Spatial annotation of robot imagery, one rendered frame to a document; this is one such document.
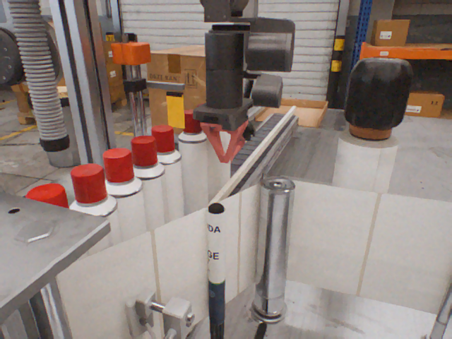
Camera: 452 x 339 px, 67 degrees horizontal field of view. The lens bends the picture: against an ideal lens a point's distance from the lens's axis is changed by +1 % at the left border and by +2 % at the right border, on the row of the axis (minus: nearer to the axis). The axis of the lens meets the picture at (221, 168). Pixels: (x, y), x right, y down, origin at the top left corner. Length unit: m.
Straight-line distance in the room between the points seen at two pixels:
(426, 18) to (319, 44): 1.21
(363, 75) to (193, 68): 0.69
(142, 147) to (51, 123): 0.11
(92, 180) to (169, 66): 0.83
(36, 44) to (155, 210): 0.24
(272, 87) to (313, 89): 4.05
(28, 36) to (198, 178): 0.33
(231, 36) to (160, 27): 4.77
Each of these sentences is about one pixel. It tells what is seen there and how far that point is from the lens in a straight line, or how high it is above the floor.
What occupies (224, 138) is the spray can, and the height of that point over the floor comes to 1.01.
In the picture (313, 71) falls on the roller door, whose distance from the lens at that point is 4.78.
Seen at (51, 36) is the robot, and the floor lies 1.18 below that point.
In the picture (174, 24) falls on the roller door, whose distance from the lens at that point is 5.15.
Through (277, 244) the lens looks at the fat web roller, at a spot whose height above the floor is 1.00.
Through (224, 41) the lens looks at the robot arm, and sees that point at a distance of 0.49.
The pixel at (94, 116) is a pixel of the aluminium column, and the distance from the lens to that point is 0.57.
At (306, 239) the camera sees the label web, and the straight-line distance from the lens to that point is 0.43.
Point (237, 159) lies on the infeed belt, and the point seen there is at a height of 0.88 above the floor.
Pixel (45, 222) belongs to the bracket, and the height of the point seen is 1.14.
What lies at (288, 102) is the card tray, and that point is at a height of 0.85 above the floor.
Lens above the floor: 1.24
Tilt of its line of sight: 25 degrees down
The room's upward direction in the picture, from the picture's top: straight up
